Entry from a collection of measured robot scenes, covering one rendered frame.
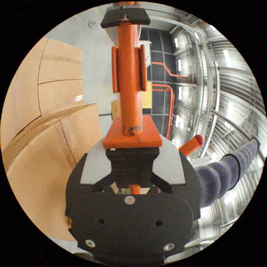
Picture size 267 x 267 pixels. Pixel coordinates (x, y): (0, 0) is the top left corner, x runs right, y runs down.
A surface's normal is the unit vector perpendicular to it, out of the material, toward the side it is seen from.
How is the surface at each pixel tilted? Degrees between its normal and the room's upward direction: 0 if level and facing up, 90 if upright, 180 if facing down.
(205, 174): 109
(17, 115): 0
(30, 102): 0
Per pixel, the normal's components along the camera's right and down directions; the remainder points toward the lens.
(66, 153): 1.00, -0.04
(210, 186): -0.39, -0.59
